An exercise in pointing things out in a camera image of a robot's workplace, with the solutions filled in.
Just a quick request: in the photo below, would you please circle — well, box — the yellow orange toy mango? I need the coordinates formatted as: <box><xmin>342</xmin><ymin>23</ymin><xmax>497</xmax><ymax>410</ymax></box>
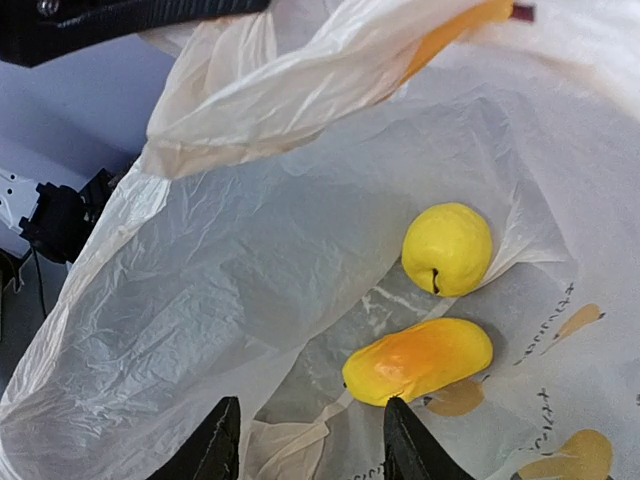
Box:
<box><xmin>342</xmin><ymin>317</ymin><xmax>493</xmax><ymax>407</ymax></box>

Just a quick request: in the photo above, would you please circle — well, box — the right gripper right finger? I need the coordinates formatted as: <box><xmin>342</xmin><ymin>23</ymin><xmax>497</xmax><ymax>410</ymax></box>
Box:
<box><xmin>383</xmin><ymin>397</ymin><xmax>473</xmax><ymax>480</ymax></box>

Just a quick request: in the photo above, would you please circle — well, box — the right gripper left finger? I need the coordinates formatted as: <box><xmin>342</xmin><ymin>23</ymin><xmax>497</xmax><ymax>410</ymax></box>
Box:
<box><xmin>154</xmin><ymin>396</ymin><xmax>241</xmax><ymax>480</ymax></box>

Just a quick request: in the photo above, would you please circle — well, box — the banana print plastic bag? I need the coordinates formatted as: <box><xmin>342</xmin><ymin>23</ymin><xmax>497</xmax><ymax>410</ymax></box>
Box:
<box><xmin>1</xmin><ymin>1</ymin><xmax>639</xmax><ymax>479</ymax></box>

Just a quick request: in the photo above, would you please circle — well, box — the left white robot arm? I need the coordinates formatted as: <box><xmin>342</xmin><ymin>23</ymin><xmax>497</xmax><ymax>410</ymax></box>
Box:
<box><xmin>1</xmin><ymin>0</ymin><xmax>269</xmax><ymax>264</ymax></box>

